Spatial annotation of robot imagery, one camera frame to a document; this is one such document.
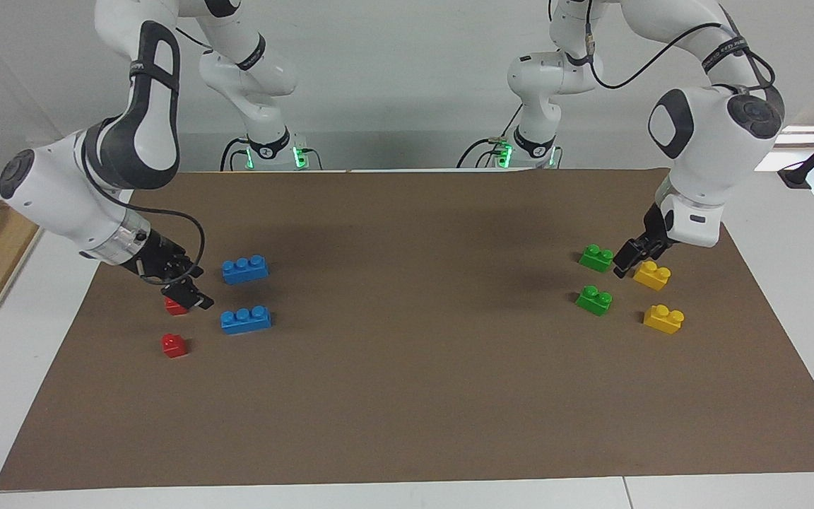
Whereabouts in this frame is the blue three-stud block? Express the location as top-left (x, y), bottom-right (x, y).
top-left (221, 254), bottom-right (270, 285)
top-left (220, 305), bottom-right (273, 336)

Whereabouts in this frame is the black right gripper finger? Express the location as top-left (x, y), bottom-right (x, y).
top-left (185, 264), bottom-right (214, 311)
top-left (160, 277), bottom-right (199, 305)

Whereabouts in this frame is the green two-stud block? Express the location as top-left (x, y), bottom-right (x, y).
top-left (578, 244), bottom-right (615, 273)
top-left (575, 285), bottom-right (613, 316)

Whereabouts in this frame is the yellow two-stud block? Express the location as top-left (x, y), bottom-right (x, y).
top-left (633, 260), bottom-right (672, 292)
top-left (643, 304), bottom-right (685, 335)

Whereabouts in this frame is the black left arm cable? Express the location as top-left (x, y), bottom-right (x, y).
top-left (581, 0), bottom-right (777, 93)

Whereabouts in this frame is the brown table mat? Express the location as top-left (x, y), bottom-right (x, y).
top-left (0, 168), bottom-right (814, 491)

